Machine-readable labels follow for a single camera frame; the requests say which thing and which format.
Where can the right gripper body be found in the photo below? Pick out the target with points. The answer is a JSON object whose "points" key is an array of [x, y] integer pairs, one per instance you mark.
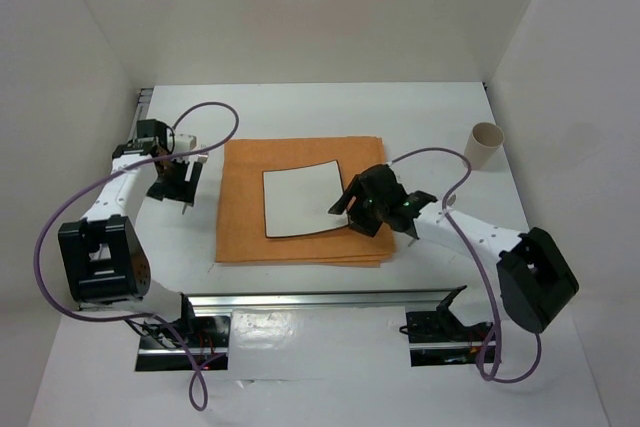
{"points": [[366, 206]]}

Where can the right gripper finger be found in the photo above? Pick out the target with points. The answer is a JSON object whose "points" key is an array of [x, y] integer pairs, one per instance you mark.
{"points": [[365, 225], [350, 194]]}

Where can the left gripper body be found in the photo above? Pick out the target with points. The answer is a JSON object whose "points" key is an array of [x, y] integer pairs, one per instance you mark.
{"points": [[167, 174]]}

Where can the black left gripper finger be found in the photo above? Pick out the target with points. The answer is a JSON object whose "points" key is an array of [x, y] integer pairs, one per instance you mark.
{"points": [[185, 183], [161, 190]]}

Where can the square white plate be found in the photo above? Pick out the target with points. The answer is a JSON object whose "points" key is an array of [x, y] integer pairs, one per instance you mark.
{"points": [[297, 200]]}

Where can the orange cloth placemat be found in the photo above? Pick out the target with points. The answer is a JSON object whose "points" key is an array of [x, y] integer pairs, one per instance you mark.
{"points": [[240, 227]]}

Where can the beige paper cup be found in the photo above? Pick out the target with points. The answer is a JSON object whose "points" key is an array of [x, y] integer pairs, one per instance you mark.
{"points": [[484, 140]]}

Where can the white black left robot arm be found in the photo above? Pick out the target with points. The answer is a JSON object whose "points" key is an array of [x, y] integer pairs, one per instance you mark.
{"points": [[103, 257]]}

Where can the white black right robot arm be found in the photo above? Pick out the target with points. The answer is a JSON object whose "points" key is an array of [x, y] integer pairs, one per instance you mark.
{"points": [[497, 273]]}

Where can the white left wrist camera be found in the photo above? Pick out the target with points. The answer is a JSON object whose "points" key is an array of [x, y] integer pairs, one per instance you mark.
{"points": [[186, 148]]}

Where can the aluminium left side rail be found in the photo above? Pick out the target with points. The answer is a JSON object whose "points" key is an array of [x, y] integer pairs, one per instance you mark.
{"points": [[142, 106]]}

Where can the aluminium table edge rail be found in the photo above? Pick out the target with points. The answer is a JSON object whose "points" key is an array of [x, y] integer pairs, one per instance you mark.
{"points": [[210, 304]]}

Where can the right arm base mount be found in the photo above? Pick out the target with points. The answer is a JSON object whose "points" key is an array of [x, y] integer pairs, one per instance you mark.
{"points": [[440, 339]]}

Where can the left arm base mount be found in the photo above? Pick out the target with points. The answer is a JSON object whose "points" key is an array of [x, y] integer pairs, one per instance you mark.
{"points": [[207, 339]]}

